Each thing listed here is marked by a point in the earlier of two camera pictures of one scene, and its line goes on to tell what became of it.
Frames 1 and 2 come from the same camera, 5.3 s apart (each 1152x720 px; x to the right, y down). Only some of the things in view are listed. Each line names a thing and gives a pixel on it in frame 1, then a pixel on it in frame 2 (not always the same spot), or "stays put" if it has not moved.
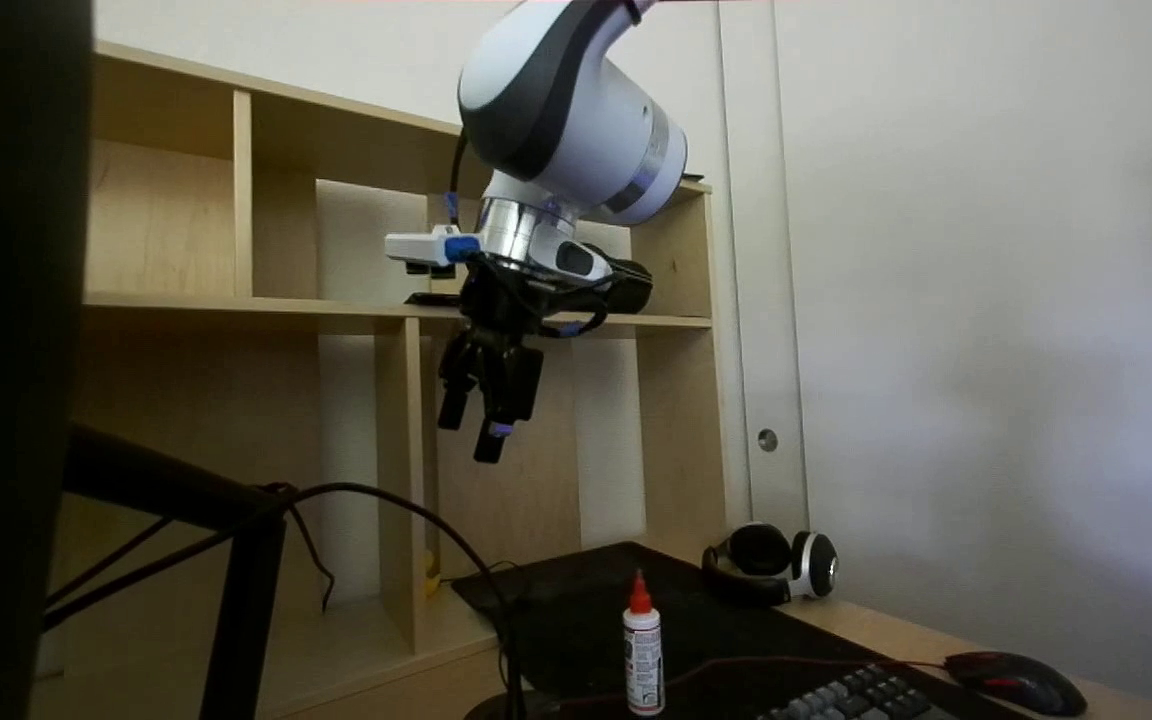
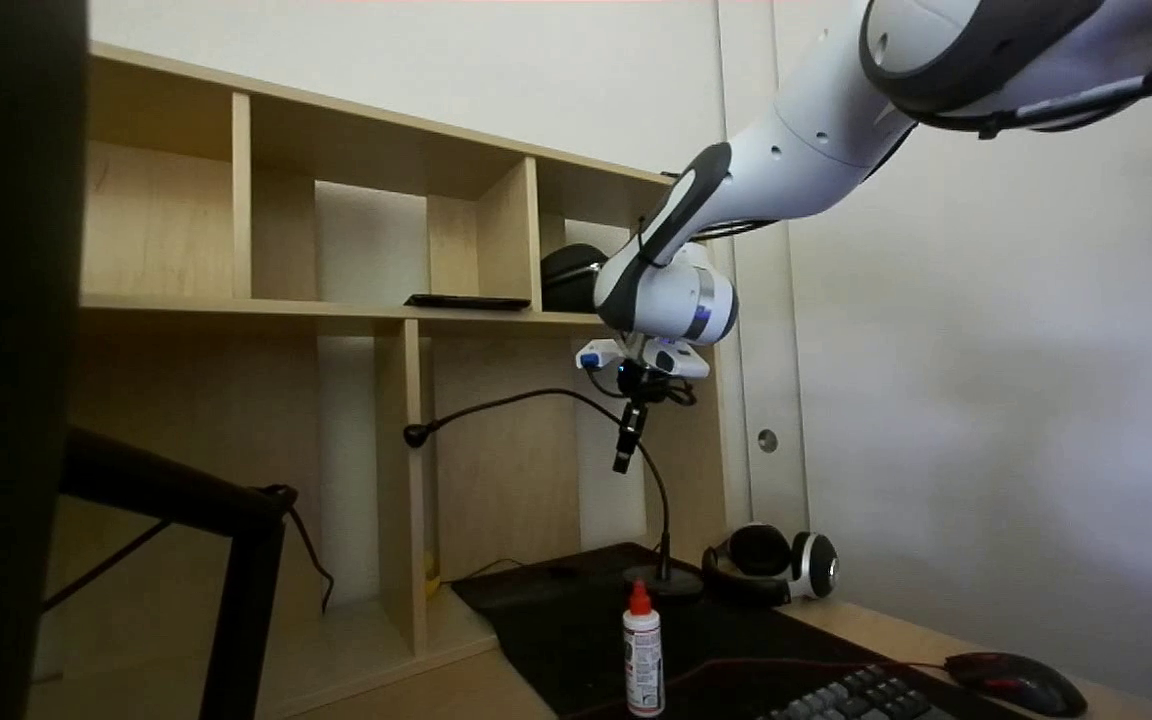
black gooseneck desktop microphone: (511, 707) to (679, 580)
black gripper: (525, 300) to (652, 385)
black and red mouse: (1017, 682) stays put
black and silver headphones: (768, 560) stays put
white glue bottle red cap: (642, 632) stays put
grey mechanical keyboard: (871, 690) stays put
